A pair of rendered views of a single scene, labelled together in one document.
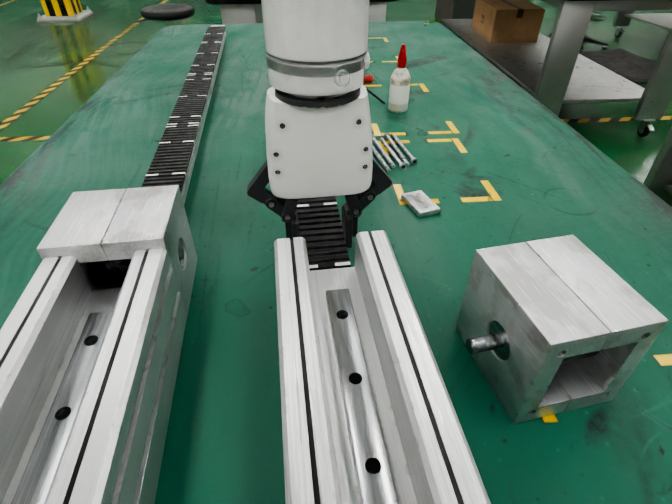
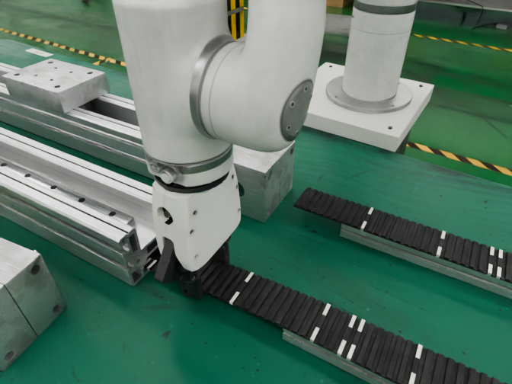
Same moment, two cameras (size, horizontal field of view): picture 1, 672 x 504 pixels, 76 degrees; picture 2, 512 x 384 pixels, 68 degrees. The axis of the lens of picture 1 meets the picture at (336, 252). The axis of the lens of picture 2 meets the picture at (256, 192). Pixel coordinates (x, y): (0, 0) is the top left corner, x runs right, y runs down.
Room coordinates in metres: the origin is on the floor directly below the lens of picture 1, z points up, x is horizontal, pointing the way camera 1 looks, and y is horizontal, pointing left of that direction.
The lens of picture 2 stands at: (0.63, -0.20, 1.18)
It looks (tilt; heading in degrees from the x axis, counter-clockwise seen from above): 38 degrees down; 127
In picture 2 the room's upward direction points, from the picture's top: straight up
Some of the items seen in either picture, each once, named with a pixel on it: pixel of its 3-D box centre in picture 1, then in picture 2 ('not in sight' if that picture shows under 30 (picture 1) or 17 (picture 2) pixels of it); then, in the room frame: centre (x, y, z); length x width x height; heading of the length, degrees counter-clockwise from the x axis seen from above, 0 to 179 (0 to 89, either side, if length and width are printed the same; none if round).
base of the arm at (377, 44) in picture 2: not in sight; (375, 52); (0.33, 0.61, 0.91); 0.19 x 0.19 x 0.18
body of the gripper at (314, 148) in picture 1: (319, 137); (196, 202); (0.39, 0.02, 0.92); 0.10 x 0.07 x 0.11; 98
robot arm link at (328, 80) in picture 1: (319, 68); (188, 154); (0.39, 0.01, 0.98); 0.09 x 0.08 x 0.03; 98
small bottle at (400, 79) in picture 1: (400, 78); not in sight; (0.83, -0.12, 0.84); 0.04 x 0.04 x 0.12
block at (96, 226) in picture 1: (117, 255); (258, 169); (0.32, 0.21, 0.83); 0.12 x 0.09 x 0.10; 98
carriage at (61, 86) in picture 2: not in sight; (59, 90); (-0.12, 0.14, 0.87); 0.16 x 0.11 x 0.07; 8
